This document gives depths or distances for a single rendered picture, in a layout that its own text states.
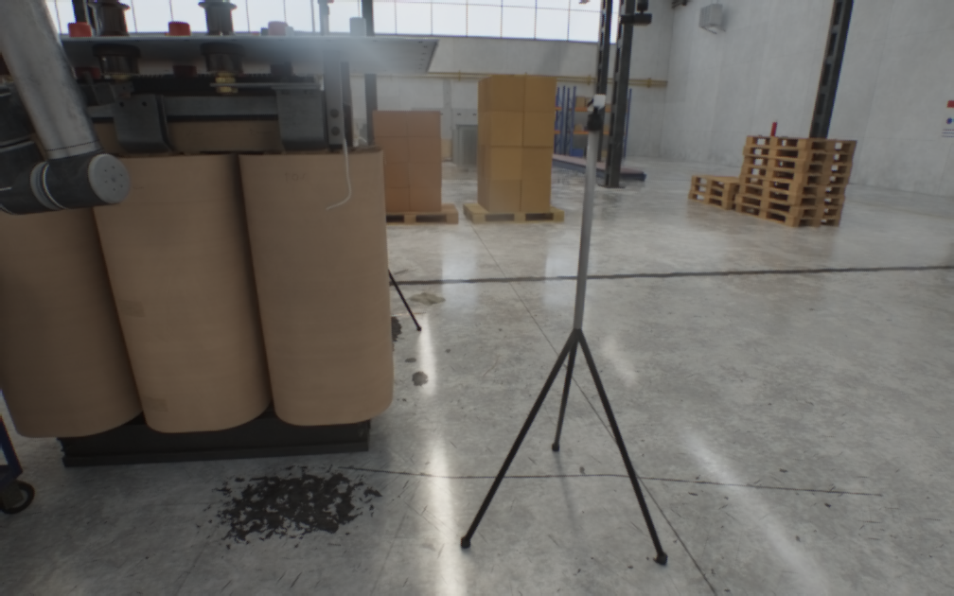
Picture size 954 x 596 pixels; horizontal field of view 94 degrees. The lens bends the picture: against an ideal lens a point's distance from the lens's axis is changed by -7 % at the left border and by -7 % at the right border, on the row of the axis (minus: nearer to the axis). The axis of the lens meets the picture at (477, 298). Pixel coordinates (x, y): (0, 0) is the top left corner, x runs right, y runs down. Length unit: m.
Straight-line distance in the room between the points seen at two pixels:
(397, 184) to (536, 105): 1.93
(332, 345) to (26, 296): 0.90
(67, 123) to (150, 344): 0.75
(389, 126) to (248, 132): 4.55
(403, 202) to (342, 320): 4.68
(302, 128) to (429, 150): 4.67
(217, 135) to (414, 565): 1.36
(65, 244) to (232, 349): 0.56
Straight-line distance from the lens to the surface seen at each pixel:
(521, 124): 6.13
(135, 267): 1.67
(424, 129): 6.09
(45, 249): 1.81
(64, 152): 1.26
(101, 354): 1.91
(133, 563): 1.77
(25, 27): 1.26
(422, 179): 6.11
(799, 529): 1.89
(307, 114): 1.48
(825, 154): 7.80
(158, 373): 1.78
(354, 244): 1.48
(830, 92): 13.47
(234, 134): 1.63
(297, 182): 1.46
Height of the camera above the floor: 1.15
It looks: 20 degrees down
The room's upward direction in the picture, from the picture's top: 1 degrees clockwise
